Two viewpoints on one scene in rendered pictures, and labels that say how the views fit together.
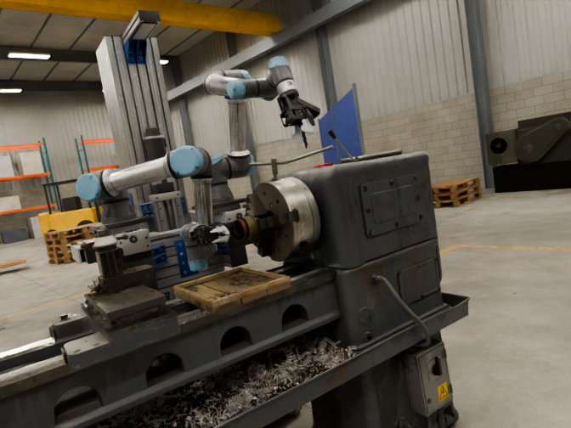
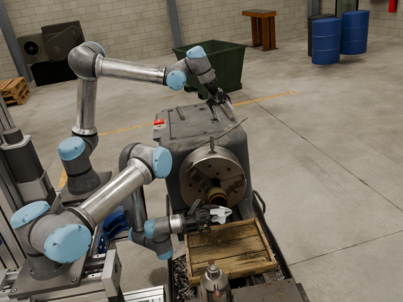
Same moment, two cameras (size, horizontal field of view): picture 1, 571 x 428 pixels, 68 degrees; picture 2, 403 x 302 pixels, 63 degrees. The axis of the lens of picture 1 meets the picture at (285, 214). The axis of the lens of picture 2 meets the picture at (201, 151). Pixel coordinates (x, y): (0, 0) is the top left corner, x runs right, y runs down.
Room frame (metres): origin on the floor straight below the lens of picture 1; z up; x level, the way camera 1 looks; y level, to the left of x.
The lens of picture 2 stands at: (0.99, 1.21, 1.94)
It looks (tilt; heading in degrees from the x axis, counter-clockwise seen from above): 27 degrees down; 301
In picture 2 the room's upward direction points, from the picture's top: 9 degrees counter-clockwise
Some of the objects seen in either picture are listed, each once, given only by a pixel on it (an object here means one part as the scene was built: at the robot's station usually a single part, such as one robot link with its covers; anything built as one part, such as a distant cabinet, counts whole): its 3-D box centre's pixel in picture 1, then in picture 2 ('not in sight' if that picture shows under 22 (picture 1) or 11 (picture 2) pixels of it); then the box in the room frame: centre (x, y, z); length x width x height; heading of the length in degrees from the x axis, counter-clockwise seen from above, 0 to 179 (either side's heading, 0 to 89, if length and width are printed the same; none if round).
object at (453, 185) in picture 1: (449, 193); (5, 93); (9.06, -3.54, 0.22); 1.25 x 0.86 x 0.44; 133
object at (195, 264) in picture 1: (198, 256); (160, 244); (1.76, 0.39, 0.97); 0.11 x 0.08 x 0.11; 172
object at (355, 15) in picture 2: not in sight; (354, 32); (1.58, -7.41, 0.44); 0.59 x 0.59 x 0.88
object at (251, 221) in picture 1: (247, 227); (217, 198); (1.58, 0.15, 1.08); 0.09 x 0.09 x 0.09; 33
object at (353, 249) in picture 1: (353, 206); (200, 149); (1.90, -0.30, 1.06); 0.59 x 0.48 x 0.39; 123
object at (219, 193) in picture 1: (217, 192); (81, 177); (2.19, 0.32, 1.21); 0.15 x 0.15 x 0.10
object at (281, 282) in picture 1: (229, 286); (226, 248); (1.52, 0.24, 0.89); 0.36 x 0.30 x 0.04; 33
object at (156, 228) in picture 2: (192, 233); (158, 227); (1.74, 0.39, 1.07); 0.11 x 0.08 x 0.09; 33
